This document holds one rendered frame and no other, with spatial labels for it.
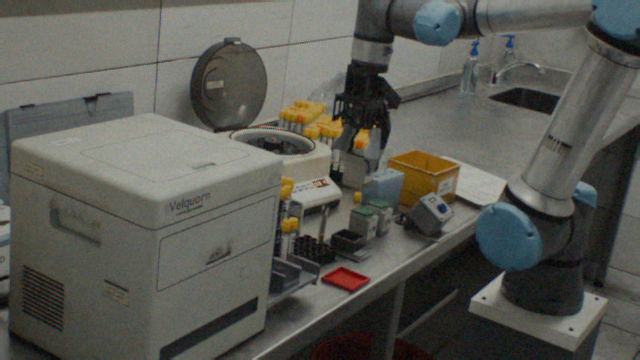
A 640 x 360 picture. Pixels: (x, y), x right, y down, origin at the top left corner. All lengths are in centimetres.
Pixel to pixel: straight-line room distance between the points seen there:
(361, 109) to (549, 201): 39
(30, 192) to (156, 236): 22
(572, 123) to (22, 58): 101
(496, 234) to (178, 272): 53
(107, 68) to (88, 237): 74
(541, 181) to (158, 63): 97
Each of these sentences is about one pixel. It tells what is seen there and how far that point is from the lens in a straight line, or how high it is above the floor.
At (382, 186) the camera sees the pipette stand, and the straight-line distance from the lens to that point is 186.
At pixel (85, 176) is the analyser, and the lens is 115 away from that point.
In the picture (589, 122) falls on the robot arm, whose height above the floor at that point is 128.
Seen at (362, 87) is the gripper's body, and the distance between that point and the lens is 157.
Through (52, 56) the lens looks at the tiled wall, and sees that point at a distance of 176.
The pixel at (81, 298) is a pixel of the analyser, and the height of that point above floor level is 99.
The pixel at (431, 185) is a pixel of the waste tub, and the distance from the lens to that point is 197.
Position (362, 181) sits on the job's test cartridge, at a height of 104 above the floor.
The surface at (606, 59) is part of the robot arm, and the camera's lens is 131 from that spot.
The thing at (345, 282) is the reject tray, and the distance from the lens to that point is 158.
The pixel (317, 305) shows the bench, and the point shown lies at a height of 88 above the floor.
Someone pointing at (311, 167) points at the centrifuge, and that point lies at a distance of 191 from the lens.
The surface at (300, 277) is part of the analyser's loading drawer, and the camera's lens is 148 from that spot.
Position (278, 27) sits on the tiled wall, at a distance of 232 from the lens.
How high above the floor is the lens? 156
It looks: 19 degrees down
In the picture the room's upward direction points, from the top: 8 degrees clockwise
